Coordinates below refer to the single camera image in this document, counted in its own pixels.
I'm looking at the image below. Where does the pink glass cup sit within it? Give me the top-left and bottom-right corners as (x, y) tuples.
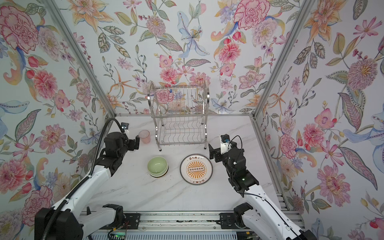
(139, 130), (151, 144)

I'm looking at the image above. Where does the brown rimmed plate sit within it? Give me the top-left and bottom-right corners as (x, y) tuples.
(180, 154), (213, 185)

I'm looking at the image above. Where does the pale green bowl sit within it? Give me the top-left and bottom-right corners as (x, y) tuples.
(147, 157), (169, 173)

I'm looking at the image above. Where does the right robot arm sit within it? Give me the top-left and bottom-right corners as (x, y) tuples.
(209, 143), (317, 240)

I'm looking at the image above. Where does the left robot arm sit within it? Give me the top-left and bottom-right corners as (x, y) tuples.
(35, 132), (140, 240)

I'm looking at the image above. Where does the chrome two-tier dish rack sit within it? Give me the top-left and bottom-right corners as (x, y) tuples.
(147, 82), (210, 151)

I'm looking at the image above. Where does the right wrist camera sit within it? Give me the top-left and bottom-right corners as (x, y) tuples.
(220, 134), (232, 155)

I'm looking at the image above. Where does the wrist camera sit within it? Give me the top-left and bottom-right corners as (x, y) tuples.
(220, 134), (232, 155)
(120, 122), (130, 133)

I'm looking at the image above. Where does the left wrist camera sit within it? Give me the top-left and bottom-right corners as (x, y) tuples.
(120, 122), (130, 133)

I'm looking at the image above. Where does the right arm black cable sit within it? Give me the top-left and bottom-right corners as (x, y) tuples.
(227, 134), (304, 240)

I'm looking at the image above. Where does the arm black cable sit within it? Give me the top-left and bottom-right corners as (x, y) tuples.
(227, 134), (304, 240)
(40, 117), (124, 240)

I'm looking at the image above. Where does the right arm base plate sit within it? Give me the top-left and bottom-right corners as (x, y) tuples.
(218, 211), (262, 231)

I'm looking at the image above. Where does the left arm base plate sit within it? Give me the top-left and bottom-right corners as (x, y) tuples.
(101, 213), (141, 230)

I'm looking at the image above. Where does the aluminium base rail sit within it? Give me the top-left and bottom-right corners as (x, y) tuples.
(79, 210), (307, 233)

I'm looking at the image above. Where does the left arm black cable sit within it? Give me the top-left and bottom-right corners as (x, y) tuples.
(40, 117), (124, 240)

